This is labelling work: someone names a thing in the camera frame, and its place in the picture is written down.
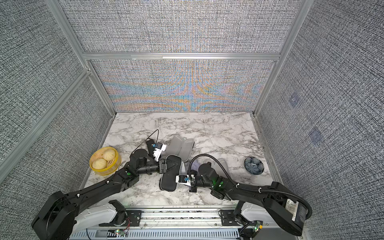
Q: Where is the open grey umbrella case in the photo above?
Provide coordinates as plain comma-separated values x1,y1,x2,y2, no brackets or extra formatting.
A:
161,135,195,162
203,158,229,178

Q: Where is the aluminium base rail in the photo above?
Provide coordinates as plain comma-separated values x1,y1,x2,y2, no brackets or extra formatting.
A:
62,206,307,240

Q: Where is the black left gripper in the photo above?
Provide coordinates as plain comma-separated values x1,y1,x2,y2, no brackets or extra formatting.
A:
137,158,178,177

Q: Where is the lilac umbrella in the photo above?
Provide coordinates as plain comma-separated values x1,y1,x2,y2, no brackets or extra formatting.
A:
187,160,201,174

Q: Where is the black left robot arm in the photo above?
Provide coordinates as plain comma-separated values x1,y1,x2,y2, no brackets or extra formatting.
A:
32,149,167,240

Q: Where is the black left camera cable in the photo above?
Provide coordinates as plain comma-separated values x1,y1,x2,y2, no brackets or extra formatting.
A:
129,128,160,157

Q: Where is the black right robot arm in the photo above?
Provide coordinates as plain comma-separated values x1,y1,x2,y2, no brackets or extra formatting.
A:
176,162,312,236

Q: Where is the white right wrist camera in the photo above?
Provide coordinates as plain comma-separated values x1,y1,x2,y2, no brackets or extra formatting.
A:
175,175,196,187

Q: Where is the dark blue flower bowl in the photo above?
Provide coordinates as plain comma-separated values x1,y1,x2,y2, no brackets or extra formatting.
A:
244,157,265,175

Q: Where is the yellow bamboo steamer basket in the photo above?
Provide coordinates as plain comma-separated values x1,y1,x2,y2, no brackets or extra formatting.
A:
89,147,122,176

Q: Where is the white steamed bun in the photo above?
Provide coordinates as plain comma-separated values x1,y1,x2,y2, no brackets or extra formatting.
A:
102,149,116,162
92,158,107,170

